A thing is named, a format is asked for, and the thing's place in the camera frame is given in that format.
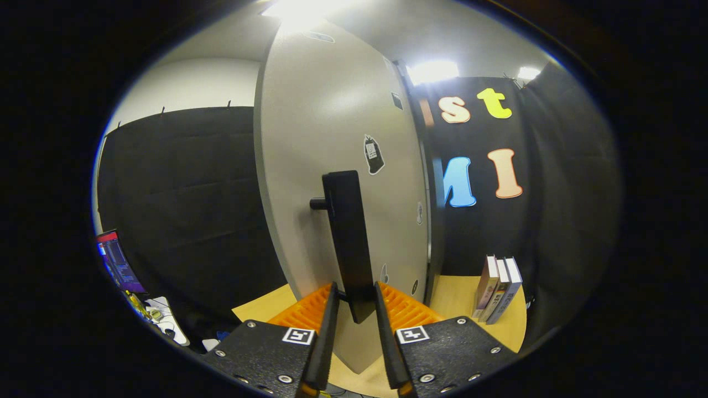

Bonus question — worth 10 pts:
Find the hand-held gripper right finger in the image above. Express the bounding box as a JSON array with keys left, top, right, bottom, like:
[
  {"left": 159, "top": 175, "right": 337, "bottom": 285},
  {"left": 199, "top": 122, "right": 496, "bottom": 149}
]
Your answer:
[{"left": 374, "top": 281, "right": 519, "bottom": 398}]

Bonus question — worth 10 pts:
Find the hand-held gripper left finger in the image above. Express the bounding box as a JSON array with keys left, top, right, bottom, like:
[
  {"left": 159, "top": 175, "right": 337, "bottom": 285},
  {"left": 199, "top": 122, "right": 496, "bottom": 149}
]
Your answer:
[{"left": 200, "top": 282, "right": 340, "bottom": 398}]

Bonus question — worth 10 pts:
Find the black door handle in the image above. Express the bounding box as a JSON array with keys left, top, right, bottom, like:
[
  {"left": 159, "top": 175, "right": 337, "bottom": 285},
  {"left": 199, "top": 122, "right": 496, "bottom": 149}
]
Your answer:
[{"left": 310, "top": 170, "right": 378, "bottom": 324}]

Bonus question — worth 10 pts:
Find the beige cabinet door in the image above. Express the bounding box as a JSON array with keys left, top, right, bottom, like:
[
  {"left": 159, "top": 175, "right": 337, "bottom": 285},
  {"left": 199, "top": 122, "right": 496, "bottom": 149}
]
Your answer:
[{"left": 253, "top": 19, "right": 432, "bottom": 374}]

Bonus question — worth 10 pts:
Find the beige cover book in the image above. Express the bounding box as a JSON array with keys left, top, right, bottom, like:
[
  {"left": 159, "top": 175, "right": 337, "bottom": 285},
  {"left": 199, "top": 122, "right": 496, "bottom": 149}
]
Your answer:
[{"left": 481, "top": 258, "right": 511, "bottom": 323}]

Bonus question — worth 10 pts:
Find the grey blue cover book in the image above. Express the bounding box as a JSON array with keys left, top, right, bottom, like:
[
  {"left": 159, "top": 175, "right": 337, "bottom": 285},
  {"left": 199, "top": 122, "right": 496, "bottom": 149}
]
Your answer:
[{"left": 490, "top": 256, "right": 523, "bottom": 325}]

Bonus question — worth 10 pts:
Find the white side desk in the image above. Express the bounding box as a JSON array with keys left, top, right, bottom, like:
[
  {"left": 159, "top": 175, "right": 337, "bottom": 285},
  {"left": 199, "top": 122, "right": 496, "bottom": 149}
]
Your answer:
[{"left": 130, "top": 296, "right": 191, "bottom": 346}]

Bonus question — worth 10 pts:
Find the black backdrop cloth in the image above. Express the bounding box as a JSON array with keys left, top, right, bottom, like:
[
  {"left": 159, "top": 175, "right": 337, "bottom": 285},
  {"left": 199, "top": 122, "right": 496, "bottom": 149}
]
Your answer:
[{"left": 97, "top": 69, "right": 620, "bottom": 354}]

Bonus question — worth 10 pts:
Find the computer monitor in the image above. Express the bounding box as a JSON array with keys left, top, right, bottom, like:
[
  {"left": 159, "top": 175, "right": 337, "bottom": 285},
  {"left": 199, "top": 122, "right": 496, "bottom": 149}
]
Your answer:
[{"left": 95, "top": 229, "right": 147, "bottom": 295}]

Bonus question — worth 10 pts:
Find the wide ceiling light panel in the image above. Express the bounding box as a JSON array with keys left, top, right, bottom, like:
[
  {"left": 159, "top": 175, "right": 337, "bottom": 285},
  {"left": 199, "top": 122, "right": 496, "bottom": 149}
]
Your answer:
[{"left": 260, "top": 0, "right": 355, "bottom": 28}]

